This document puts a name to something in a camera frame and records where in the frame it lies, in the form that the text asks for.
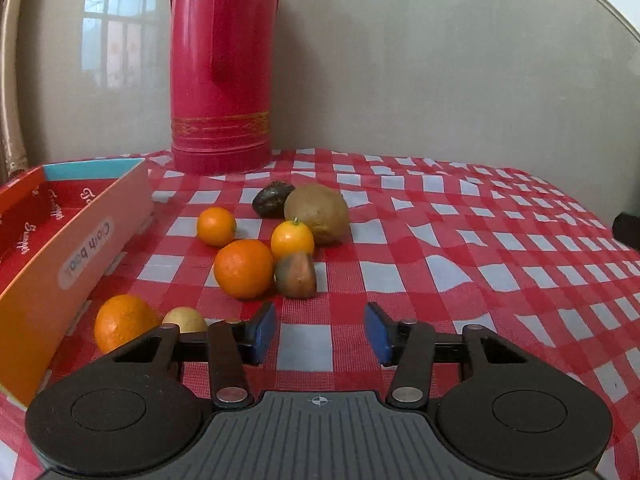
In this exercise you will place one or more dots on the small mandarin with stem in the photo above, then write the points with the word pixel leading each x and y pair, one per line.
pixel 292 241

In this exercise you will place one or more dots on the dark wrinkled fruit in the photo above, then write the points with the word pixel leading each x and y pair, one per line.
pixel 270 201

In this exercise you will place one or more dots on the large orange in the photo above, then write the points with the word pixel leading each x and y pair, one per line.
pixel 244 269
pixel 122 322

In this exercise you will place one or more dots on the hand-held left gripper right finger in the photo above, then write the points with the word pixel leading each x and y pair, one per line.
pixel 377 334

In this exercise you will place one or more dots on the brown kiwi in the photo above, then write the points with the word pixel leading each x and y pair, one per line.
pixel 317 212

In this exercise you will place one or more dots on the orange red cardboard box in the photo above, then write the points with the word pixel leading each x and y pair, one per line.
pixel 75 240

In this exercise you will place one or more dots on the brown green fruit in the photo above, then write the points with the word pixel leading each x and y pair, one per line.
pixel 295 275

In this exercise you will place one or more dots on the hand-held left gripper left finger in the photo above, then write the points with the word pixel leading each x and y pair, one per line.
pixel 262 334

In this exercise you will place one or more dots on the red thermos flask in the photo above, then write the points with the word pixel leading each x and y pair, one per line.
pixel 220 85

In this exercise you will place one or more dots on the red white checkered tablecloth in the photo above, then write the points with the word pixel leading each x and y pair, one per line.
pixel 450 240

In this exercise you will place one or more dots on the small yellow fruit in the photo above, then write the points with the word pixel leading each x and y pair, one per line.
pixel 184 319

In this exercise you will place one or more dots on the dark object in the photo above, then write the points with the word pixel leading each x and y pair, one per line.
pixel 627 231

